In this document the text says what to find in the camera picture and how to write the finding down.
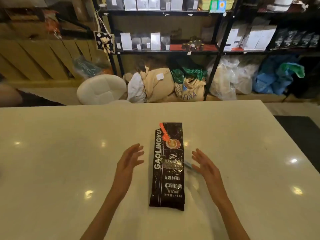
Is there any person's left hand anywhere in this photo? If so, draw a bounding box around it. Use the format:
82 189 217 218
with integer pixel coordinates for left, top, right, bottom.
113 143 145 195

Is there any person's right hand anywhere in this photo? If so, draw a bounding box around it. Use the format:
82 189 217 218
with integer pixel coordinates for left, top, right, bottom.
191 148 227 205

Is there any light blue sealing clip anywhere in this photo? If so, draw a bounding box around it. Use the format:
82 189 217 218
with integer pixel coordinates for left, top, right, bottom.
184 160 199 173

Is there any black coffee bag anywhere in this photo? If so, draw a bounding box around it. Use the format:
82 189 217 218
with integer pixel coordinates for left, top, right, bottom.
149 122 185 212

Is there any black metal shelf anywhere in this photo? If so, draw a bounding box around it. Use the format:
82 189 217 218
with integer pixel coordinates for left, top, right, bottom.
220 0 320 98
91 0 243 102

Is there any person's left forearm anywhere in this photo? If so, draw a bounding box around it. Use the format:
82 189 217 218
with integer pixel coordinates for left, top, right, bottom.
79 188 129 240

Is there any red shelf liner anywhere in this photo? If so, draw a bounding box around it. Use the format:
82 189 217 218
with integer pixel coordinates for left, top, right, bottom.
170 43 219 52

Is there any orange plastic clip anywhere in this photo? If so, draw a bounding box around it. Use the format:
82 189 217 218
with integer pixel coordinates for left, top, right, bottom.
159 123 171 142

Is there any white cloth sack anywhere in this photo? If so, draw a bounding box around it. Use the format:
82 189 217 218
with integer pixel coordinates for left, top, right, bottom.
127 72 147 103

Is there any printed burlap sack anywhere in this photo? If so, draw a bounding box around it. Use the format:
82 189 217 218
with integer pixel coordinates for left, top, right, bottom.
174 77 207 102

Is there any clear plastic bag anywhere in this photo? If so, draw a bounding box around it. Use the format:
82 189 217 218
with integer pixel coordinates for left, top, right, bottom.
207 57 237 101
234 58 260 95

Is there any green plastic sack liner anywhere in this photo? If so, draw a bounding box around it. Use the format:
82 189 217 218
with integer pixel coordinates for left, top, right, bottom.
171 67 208 84

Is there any clear bag with teal contents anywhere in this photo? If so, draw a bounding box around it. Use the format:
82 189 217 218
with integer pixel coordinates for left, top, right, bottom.
72 56 103 79

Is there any blue plastic bag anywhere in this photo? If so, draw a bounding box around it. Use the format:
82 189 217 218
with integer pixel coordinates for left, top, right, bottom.
252 56 293 95

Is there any black tote bag with bear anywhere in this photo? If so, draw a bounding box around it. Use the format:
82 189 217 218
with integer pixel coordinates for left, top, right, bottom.
94 12 116 54

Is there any row of small standing pouches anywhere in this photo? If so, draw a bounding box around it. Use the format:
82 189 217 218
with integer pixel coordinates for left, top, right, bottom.
115 32 172 51

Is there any cluster of small glass jars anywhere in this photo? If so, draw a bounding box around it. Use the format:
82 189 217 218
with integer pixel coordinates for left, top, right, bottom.
181 38 205 52

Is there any green plastic bag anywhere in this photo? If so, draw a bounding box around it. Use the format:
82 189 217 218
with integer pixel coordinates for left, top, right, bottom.
276 63 305 79

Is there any yellow wooden panel bar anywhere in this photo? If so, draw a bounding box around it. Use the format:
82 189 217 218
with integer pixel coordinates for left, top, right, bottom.
0 21 118 88

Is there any white paper bag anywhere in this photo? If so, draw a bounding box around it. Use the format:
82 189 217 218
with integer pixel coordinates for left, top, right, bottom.
244 25 263 50
220 22 240 51
255 25 277 51

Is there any black heat sealer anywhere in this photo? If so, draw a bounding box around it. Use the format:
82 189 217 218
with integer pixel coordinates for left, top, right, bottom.
56 2 94 39

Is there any row of black printed bags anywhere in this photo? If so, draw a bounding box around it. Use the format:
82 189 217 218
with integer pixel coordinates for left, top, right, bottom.
271 28 320 49

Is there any orange snack packet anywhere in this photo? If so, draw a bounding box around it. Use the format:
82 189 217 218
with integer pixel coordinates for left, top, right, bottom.
42 10 62 39

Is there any row of large standing pouches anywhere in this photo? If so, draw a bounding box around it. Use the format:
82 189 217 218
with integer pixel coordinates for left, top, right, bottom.
105 0 200 12

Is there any green and blue sign card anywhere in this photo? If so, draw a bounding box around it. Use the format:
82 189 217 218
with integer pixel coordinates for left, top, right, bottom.
210 0 227 13

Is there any yellow-green tin box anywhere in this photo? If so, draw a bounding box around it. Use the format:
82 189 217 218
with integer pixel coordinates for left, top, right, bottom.
199 0 235 11

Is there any white electric kettle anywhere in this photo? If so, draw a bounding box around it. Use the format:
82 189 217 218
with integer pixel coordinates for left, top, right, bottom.
266 0 295 12

